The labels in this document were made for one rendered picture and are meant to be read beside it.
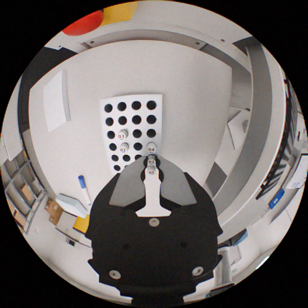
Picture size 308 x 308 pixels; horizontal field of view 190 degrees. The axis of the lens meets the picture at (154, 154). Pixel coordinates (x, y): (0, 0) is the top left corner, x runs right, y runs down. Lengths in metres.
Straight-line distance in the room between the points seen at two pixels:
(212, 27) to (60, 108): 0.30
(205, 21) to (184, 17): 0.03
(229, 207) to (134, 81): 0.25
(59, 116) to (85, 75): 0.10
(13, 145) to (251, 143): 0.67
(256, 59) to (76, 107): 0.32
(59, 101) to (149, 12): 0.22
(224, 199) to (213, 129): 0.13
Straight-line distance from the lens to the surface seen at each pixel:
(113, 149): 0.16
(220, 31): 0.20
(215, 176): 0.83
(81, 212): 0.46
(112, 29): 0.23
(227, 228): 0.23
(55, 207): 4.39
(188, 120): 0.18
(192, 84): 0.19
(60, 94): 0.24
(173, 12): 0.18
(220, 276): 0.61
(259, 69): 0.18
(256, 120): 0.15
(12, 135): 0.54
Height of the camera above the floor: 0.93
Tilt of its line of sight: 62 degrees down
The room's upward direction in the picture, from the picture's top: 176 degrees clockwise
